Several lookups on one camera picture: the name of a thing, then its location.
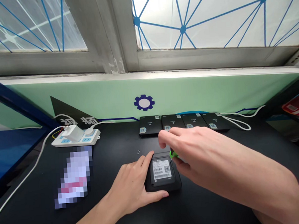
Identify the person's right hand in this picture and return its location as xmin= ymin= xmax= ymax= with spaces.
xmin=157 ymin=122 xmax=247 ymax=206

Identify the person's left hand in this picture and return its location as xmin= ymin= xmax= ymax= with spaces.
xmin=101 ymin=149 xmax=170 ymax=219

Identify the black device with white label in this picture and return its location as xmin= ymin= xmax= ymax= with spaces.
xmin=142 ymin=148 xmax=183 ymax=193

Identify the black box with blue icon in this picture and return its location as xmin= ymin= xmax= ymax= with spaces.
xmin=161 ymin=113 xmax=186 ymax=132
xmin=201 ymin=111 xmax=231 ymax=134
xmin=182 ymin=112 xmax=208 ymax=130
xmin=138 ymin=115 xmax=164 ymax=138

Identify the white power strip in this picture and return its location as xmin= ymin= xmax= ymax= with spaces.
xmin=50 ymin=128 xmax=102 ymax=148

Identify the white charger adapter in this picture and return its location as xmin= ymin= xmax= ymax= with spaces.
xmin=63 ymin=124 xmax=83 ymax=144

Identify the red packet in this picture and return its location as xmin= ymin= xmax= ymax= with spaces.
xmin=280 ymin=87 xmax=299 ymax=117

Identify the window with blue line pattern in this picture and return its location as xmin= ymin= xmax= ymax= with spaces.
xmin=0 ymin=0 xmax=299 ymax=87

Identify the white looped cable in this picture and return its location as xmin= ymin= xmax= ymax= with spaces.
xmin=219 ymin=105 xmax=268 ymax=133

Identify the white plug cable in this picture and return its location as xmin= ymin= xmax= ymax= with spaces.
xmin=91 ymin=120 xmax=115 ymax=130

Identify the long white charger cable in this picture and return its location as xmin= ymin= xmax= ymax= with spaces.
xmin=0 ymin=125 xmax=75 ymax=222

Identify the blue partition frame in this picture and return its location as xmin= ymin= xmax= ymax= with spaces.
xmin=0 ymin=66 xmax=59 ymax=205

